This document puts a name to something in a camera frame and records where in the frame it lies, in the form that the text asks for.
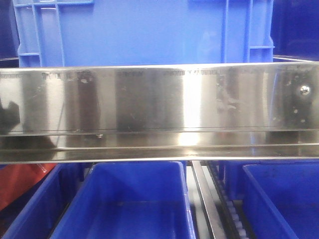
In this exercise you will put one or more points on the blue middle shelf bin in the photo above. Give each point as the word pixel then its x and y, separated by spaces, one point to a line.
pixel 134 200

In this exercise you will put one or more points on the blue shelf bin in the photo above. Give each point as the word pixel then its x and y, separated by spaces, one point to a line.
pixel 280 200
pixel 36 216
pixel 134 200

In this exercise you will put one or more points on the blue right shelf bin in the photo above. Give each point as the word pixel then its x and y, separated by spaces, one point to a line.
pixel 280 200

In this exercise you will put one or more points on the shelf screw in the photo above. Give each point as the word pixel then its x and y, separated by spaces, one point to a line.
pixel 305 90

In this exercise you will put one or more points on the blue left shelf bin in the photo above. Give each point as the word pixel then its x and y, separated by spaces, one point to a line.
pixel 36 216

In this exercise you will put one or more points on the metal roller track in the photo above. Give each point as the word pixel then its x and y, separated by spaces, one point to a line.
pixel 214 215

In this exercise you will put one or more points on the light blue upper crate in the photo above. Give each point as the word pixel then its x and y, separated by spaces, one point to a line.
pixel 142 32

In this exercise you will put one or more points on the red bag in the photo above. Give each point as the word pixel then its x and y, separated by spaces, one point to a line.
pixel 16 179

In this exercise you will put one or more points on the stainless steel shelf rail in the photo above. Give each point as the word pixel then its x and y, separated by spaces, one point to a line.
pixel 248 111

